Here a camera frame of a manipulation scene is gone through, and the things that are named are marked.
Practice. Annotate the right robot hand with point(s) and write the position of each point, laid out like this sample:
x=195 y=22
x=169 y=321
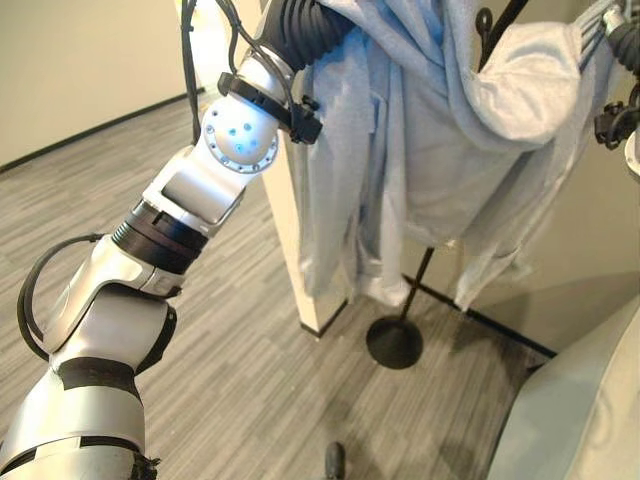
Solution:
x=624 y=42

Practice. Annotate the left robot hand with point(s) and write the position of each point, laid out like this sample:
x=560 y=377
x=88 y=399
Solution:
x=305 y=30

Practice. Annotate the light grey robe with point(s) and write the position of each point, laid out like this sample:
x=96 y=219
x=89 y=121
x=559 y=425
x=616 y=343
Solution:
x=430 y=150

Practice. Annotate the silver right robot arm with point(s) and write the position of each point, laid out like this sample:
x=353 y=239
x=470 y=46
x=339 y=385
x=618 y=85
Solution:
x=613 y=125

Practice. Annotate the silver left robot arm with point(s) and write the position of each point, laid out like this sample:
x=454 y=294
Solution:
x=105 y=320

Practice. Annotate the black metal clothes rack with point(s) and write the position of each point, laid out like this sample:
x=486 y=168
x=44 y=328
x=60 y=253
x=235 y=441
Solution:
x=395 y=345

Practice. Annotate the grey sofa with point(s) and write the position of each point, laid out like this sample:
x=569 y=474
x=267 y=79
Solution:
x=575 y=410

